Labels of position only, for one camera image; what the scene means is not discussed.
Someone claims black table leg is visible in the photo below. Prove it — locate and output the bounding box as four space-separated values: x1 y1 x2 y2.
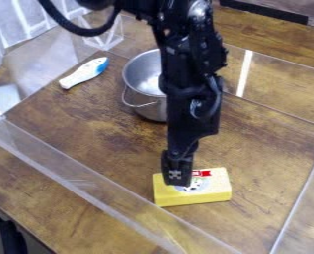
0 218 29 254

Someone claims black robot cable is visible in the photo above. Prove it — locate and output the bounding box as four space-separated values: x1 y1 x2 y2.
37 0 124 38

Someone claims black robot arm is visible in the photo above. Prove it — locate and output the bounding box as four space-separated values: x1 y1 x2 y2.
116 0 228 187

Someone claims white curtain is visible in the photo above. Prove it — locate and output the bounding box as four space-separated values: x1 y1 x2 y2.
0 0 102 77

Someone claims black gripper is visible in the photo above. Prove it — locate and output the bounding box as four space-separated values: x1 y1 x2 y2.
160 75 223 187

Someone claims stainless steel pot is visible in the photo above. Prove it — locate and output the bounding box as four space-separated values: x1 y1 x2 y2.
121 49 167 122

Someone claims black bar at table edge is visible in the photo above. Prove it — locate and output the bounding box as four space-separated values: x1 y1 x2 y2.
219 0 308 25

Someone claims clear acrylic barrier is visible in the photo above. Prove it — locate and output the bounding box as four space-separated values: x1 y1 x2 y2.
0 12 314 254

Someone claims yellow butter block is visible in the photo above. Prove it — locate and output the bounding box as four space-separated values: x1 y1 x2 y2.
153 167 232 207

